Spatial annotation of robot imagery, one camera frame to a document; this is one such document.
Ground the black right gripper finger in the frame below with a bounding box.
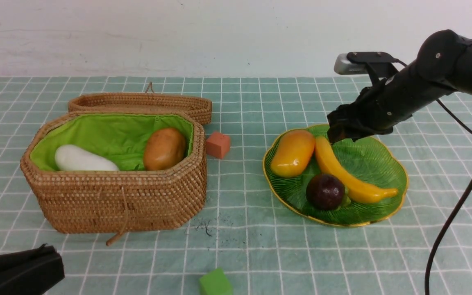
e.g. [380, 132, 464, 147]
[328, 123, 357, 144]

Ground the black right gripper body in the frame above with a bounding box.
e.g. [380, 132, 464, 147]
[327, 68, 455, 140]

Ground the orange yellow mango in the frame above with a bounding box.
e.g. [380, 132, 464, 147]
[270, 129, 315, 179]

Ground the dark purple mangosteen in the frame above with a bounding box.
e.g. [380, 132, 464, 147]
[305, 172, 351, 211]

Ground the yellow banana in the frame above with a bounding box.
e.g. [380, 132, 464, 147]
[314, 136, 399, 204]

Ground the orange brown potato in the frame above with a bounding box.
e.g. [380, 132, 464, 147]
[143, 127, 187, 170]

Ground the white radish with leaves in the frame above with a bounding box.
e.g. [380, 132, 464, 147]
[54, 144, 120, 170]

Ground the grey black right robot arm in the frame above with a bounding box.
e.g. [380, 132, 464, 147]
[327, 30, 472, 143]

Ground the green glass leaf plate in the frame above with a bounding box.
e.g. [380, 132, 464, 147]
[262, 134, 409, 227]

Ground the orange foam cube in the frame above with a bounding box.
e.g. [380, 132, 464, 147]
[205, 131, 231, 159]

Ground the teal checkered tablecloth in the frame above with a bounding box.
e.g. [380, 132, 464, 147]
[0, 77, 472, 295]

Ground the woven rattan basket lid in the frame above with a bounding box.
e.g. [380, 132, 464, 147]
[67, 83, 212, 125]

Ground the green foam cube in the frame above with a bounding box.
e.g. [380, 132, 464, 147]
[199, 268, 234, 295]

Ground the green fabric basket lining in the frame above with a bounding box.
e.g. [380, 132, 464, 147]
[30, 113, 194, 171]

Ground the woven rattan basket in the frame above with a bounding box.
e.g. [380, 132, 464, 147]
[20, 111, 207, 234]

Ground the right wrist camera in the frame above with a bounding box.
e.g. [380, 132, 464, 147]
[334, 52, 398, 84]

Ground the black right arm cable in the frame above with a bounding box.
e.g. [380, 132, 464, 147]
[424, 6, 472, 295]

